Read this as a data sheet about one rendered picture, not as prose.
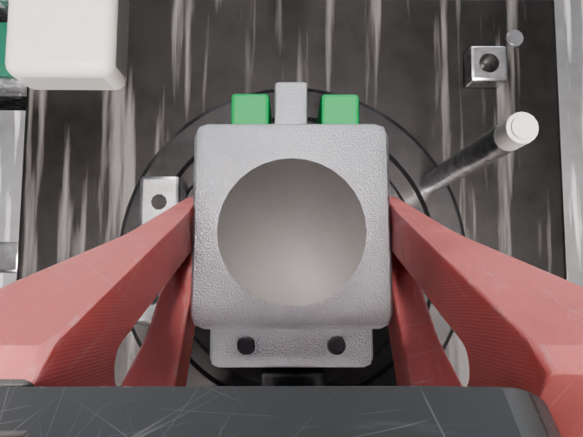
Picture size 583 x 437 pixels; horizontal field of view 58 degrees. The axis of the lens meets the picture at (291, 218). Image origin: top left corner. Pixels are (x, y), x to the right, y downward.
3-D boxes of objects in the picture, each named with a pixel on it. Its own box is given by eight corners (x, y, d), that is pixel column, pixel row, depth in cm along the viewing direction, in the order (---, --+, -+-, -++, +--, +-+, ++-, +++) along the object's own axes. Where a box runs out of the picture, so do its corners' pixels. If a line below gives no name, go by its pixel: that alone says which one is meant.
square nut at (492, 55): (499, 88, 24) (507, 81, 23) (463, 88, 24) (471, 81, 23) (497, 54, 24) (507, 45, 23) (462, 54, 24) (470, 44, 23)
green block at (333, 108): (343, 163, 21) (359, 131, 16) (313, 163, 21) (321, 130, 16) (343, 133, 21) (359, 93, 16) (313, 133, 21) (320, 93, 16)
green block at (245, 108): (273, 163, 21) (269, 130, 16) (244, 162, 21) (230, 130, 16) (273, 133, 21) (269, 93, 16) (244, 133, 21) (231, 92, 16)
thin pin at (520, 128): (440, 193, 21) (541, 142, 13) (420, 192, 21) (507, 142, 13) (439, 173, 21) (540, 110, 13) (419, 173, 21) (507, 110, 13)
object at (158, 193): (186, 231, 21) (178, 228, 19) (148, 231, 21) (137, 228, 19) (187, 182, 21) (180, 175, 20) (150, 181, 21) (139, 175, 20)
